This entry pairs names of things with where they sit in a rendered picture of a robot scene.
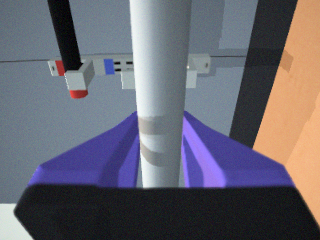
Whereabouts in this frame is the black metal bar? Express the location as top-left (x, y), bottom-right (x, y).
top-left (47, 0), bottom-right (88, 99)

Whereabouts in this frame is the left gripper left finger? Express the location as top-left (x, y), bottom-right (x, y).
top-left (27, 111), bottom-right (140, 187)

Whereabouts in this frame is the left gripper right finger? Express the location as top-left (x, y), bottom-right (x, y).
top-left (181, 111), bottom-right (296, 187)

